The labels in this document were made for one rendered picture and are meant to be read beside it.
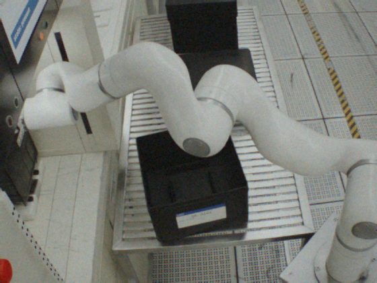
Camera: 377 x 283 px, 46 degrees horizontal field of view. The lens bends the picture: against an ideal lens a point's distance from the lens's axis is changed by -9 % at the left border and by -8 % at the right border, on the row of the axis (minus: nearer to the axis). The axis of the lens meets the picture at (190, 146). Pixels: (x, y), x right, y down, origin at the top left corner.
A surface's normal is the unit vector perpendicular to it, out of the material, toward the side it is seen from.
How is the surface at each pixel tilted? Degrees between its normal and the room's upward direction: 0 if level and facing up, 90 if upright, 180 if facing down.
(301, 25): 0
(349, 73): 0
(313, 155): 52
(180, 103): 46
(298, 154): 59
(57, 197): 0
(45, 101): 20
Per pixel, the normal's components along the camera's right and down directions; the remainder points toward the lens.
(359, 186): -0.58, -0.66
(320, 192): -0.11, -0.68
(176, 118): -0.67, 0.06
